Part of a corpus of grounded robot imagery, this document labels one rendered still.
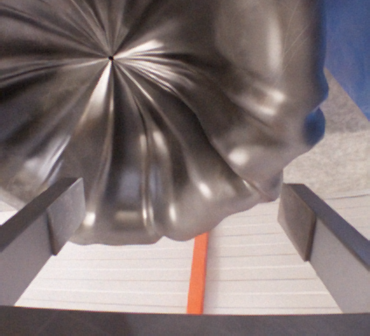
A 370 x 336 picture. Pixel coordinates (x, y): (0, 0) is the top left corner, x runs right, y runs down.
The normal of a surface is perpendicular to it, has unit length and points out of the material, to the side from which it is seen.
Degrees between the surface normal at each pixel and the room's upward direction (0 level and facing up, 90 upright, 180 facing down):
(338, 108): 0
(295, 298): 90
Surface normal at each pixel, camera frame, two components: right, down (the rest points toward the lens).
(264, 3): -0.40, 0.58
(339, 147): -0.13, 0.62
